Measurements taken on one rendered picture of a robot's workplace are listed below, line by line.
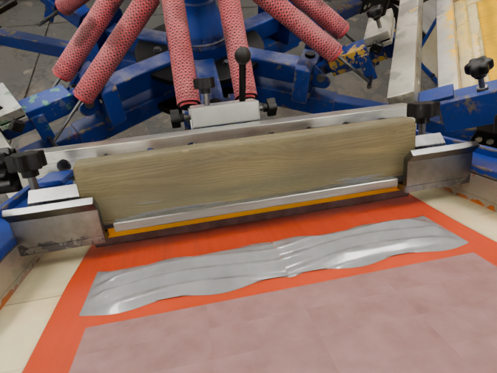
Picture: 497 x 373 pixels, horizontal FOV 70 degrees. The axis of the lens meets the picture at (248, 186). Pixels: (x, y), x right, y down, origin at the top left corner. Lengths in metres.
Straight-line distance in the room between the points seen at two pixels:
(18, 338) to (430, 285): 0.33
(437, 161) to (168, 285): 0.33
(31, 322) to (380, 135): 0.39
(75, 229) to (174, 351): 0.18
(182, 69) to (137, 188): 0.44
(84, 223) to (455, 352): 0.33
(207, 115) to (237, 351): 0.46
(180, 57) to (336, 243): 0.56
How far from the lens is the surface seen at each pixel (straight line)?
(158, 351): 0.28
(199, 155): 0.38
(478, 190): 0.50
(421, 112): 0.58
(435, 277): 0.34
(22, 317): 0.37
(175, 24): 0.84
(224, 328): 0.28
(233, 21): 0.85
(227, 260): 0.35
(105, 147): 0.61
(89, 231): 0.40
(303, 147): 0.40
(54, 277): 0.42
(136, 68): 1.07
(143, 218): 0.39
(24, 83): 3.25
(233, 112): 0.65
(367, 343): 0.27
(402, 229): 0.40
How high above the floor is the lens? 1.56
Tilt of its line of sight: 50 degrees down
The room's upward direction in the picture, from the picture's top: 1 degrees clockwise
